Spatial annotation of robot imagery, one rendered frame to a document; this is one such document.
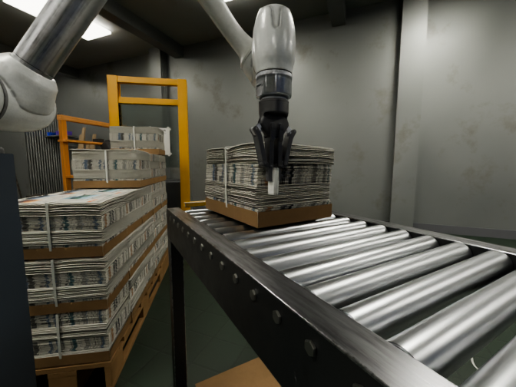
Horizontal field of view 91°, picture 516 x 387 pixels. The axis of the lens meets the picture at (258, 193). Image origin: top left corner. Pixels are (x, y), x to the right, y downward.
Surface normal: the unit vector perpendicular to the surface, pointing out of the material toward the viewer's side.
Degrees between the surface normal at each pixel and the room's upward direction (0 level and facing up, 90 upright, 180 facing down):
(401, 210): 90
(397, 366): 0
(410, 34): 90
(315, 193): 90
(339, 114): 90
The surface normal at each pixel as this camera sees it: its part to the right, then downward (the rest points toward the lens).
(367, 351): 0.00, -0.99
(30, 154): 0.92, 0.04
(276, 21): 0.07, -0.05
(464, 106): -0.38, 0.10
